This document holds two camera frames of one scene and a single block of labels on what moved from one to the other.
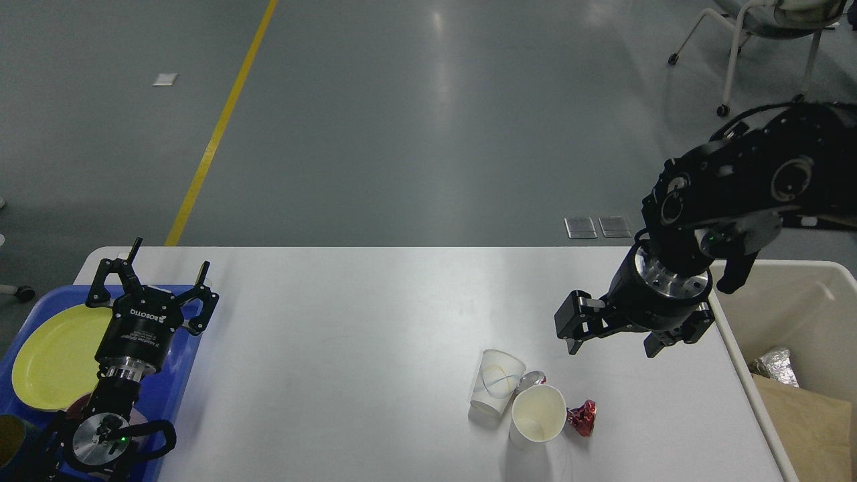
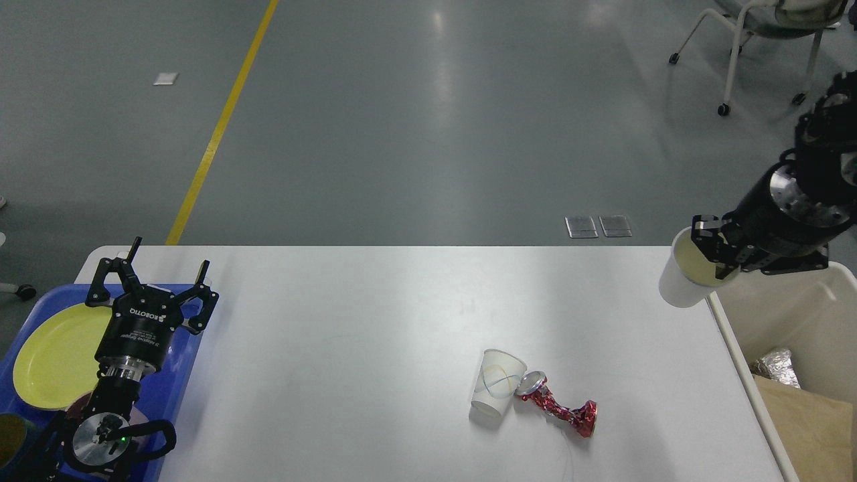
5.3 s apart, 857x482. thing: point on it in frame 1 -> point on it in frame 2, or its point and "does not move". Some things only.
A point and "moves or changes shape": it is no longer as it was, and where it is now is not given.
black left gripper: x=138 y=333 does not move
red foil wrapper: x=582 y=418 does not move
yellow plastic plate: x=56 y=361 does not move
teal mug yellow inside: x=17 y=437 does not move
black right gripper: x=645 y=296 -> x=785 y=225
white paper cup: x=539 y=413 moves or changes shape
